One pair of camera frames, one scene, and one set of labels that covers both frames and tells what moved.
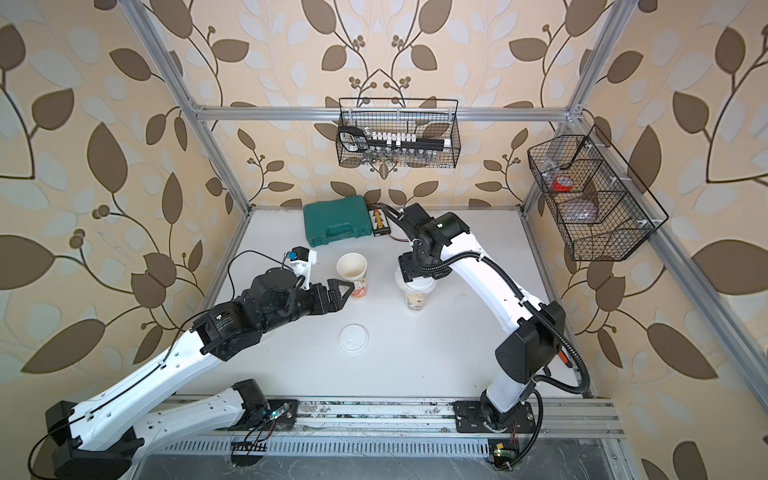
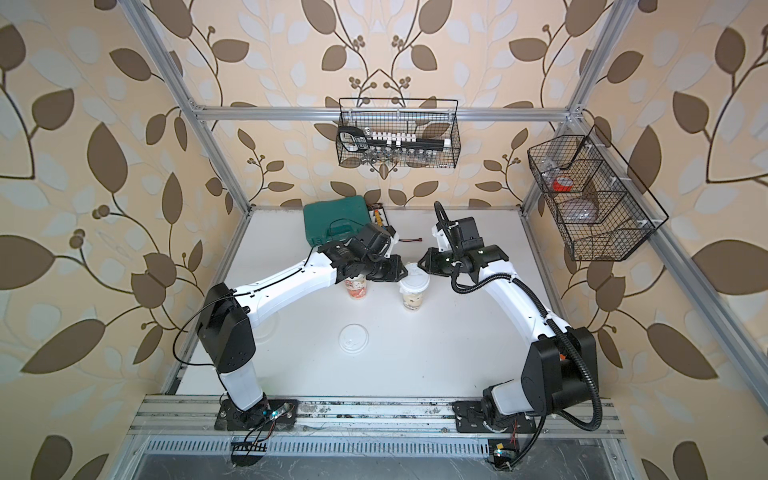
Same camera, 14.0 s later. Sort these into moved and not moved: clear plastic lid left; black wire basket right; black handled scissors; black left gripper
Moved: black left gripper
Not moved: clear plastic lid left; black handled scissors; black wire basket right
